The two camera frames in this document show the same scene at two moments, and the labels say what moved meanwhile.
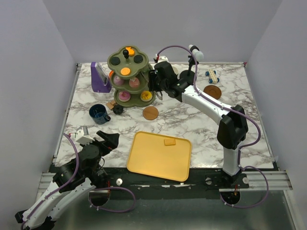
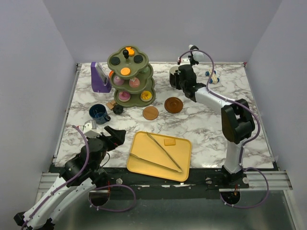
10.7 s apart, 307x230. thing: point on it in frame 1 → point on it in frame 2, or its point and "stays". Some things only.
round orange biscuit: (125, 71) stays
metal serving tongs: (152, 82) → (149, 162)
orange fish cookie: (131, 51) stays
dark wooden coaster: (213, 91) → (173, 105)
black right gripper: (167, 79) → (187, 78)
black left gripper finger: (112, 139) → (118, 136)
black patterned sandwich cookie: (115, 61) stays
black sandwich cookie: (138, 58) stays
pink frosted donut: (124, 95) stays
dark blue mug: (99, 114) stays
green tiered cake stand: (130, 79) stays
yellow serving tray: (164, 155) stays
